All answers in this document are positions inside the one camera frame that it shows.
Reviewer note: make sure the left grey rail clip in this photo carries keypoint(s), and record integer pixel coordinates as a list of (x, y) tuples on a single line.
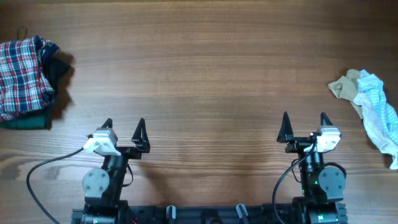
[(171, 212)]

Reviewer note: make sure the dark green folded garment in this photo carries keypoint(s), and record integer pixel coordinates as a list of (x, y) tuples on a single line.
[(40, 119)]

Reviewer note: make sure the light blue striped baby pants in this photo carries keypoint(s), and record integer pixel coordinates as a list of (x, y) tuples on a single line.
[(379, 117)]

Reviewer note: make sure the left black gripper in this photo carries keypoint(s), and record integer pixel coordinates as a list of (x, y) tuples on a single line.
[(141, 145)]

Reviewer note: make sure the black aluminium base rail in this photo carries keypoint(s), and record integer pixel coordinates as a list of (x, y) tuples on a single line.
[(285, 213)]

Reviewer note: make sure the red plaid folded garment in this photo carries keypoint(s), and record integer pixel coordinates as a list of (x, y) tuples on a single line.
[(24, 85)]

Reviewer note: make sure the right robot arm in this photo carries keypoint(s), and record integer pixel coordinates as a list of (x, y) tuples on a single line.
[(323, 183)]

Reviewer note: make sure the beige and white baby shirt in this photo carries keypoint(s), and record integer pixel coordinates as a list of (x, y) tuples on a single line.
[(346, 87)]

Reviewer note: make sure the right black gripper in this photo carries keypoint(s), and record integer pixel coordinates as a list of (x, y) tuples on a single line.
[(285, 136)]

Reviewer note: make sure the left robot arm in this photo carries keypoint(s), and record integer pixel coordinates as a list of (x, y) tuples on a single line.
[(103, 186)]

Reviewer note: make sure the right grey rail clip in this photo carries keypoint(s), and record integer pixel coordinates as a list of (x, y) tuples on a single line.
[(241, 211)]

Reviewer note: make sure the grey rail clip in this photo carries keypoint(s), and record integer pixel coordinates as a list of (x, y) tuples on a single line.
[(171, 212), (241, 211)]

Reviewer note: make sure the navy dark folded garment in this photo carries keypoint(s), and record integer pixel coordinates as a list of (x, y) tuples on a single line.
[(53, 67)]

